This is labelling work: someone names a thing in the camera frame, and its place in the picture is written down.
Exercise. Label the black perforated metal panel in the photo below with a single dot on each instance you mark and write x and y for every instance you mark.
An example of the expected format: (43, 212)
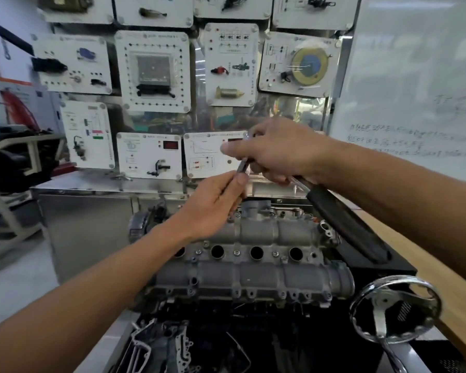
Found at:
(458, 367)

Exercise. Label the white panel grey probe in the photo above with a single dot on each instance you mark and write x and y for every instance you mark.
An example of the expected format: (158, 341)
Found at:
(174, 15)

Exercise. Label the black accelerator pedal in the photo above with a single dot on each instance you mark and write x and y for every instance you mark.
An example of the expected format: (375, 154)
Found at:
(48, 66)

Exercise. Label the chrome handwheel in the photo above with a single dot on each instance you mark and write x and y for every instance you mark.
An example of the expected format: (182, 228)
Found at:
(380, 303)

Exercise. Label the clear cased control module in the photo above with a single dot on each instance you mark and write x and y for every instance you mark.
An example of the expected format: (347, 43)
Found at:
(153, 69)

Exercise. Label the white panel curve graph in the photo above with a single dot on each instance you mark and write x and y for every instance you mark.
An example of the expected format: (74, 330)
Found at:
(202, 167)

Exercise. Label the person's right hand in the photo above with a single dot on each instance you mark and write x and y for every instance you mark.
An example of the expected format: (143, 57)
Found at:
(287, 151)

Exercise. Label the white panel green red labels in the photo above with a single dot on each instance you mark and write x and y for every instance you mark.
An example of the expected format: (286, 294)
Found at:
(101, 151)

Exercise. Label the white panel black switch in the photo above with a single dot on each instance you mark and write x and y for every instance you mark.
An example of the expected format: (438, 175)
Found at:
(295, 15)

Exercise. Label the large whiteboard on stand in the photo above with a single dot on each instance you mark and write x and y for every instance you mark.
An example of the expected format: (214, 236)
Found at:
(411, 73)

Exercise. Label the white panel control module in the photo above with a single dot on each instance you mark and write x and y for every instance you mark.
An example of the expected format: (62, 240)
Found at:
(124, 73)

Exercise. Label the grey metal engine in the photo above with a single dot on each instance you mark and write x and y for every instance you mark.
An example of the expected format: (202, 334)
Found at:
(256, 229)

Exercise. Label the person's left hand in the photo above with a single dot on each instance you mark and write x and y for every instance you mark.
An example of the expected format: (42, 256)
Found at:
(213, 205)

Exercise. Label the white sensor training panel board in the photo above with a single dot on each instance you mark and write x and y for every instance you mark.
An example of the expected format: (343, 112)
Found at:
(81, 229)

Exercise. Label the yellow blue disc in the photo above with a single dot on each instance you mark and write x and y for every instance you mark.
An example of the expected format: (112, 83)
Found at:
(310, 66)

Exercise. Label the white panel yellow disc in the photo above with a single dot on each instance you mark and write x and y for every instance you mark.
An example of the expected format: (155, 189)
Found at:
(273, 79)

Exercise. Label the engine on beige stand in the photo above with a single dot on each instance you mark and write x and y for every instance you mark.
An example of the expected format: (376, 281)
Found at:
(4, 213)

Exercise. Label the person's left forearm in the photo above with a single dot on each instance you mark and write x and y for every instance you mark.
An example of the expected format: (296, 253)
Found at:
(81, 306)

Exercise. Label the grey wall cabinet orange strip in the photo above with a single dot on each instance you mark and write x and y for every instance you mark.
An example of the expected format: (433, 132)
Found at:
(42, 100)

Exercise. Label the white panel black plug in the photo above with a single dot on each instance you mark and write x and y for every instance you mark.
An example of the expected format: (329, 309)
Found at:
(256, 7)

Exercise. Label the red hoist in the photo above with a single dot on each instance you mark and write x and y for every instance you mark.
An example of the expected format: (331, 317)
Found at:
(19, 110)

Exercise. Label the white panel brass filter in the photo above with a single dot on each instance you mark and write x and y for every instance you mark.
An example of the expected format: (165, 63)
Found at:
(231, 81)

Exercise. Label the white panel black lever sensor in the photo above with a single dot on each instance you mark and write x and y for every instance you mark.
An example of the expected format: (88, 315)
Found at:
(140, 167)

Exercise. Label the black engine on trolley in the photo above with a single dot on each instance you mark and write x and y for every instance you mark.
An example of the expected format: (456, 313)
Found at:
(7, 170)

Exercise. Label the person's right forearm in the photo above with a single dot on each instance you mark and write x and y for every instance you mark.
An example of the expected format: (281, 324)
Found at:
(411, 198)

